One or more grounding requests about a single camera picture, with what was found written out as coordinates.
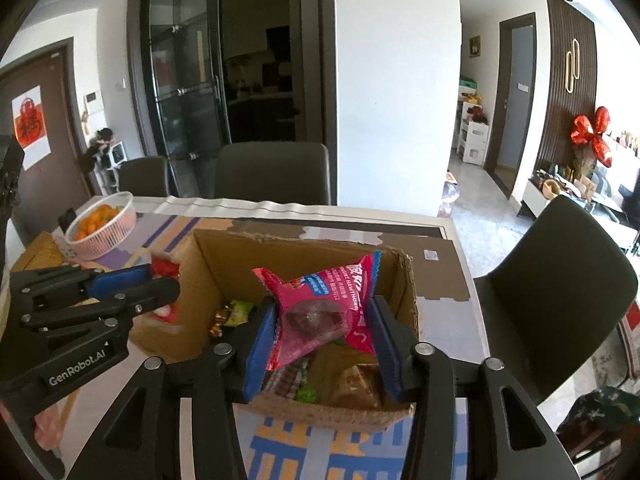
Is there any red white door poster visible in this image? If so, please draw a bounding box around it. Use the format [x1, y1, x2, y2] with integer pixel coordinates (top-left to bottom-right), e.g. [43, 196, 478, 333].
[11, 85, 53, 171]

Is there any dark green printed cloth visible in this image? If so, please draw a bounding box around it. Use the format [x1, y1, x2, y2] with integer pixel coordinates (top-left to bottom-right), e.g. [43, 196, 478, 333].
[555, 385, 640, 461]

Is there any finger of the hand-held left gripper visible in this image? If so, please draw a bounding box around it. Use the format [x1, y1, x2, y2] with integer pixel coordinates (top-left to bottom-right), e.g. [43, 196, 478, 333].
[84, 264, 154, 299]
[95, 276, 182, 318]

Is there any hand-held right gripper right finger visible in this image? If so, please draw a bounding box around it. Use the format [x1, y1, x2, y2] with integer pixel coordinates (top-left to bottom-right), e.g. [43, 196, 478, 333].
[366, 296, 578, 480]

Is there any gold wall decoration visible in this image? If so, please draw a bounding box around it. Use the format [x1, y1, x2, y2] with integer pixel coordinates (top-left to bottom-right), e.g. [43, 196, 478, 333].
[564, 39, 582, 95]

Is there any brown snack packet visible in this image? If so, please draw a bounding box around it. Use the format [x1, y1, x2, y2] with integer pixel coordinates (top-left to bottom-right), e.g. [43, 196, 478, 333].
[330, 362, 386, 408]

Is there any small red snack packet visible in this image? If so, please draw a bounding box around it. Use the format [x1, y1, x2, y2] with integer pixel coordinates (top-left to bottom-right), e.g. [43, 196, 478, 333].
[150, 250, 183, 323]

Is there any white drawer cabinet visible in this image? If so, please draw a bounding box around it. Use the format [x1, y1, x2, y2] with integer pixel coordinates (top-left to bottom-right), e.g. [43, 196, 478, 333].
[456, 77, 491, 166]

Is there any dark upholstered dining chair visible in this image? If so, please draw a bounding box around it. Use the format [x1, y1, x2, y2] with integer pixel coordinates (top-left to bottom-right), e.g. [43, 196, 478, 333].
[118, 156, 171, 198]
[214, 142, 332, 207]
[472, 195, 640, 406]

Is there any white low cabinet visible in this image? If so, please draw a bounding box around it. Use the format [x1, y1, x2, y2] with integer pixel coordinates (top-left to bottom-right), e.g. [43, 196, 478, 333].
[520, 180, 561, 223]

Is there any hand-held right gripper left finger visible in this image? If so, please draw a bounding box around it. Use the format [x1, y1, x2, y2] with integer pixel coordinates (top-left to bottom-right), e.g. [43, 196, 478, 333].
[65, 301, 279, 480]

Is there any black framed glass door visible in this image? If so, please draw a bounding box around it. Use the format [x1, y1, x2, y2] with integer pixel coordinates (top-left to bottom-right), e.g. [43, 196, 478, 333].
[127, 0, 233, 196]

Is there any small black device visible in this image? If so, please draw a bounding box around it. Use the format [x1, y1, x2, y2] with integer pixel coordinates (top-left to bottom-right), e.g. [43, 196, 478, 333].
[57, 208, 78, 241]

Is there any person's left hand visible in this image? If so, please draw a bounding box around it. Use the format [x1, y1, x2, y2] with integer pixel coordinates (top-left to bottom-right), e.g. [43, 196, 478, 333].
[31, 401, 67, 452]

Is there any brown cardboard box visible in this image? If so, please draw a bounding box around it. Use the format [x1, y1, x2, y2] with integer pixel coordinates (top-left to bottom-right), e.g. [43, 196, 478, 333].
[127, 229, 421, 433]

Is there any pile of oranges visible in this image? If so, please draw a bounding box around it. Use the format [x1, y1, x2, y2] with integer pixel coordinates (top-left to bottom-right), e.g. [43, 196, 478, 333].
[74, 202, 126, 241]

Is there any pink packet with clear window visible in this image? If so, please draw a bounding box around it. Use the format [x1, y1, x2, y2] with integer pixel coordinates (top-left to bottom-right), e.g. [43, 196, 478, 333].
[251, 252, 383, 372]

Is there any pink plastic basket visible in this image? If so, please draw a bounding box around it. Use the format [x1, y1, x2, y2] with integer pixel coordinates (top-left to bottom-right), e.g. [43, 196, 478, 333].
[65, 191, 137, 261]

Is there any brown entrance door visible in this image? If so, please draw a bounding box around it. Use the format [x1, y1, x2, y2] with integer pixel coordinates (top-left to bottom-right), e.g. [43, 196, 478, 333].
[0, 37, 93, 241]

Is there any red bow foil balloon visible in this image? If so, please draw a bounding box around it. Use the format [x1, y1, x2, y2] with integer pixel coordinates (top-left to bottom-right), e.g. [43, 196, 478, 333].
[570, 106, 613, 168]

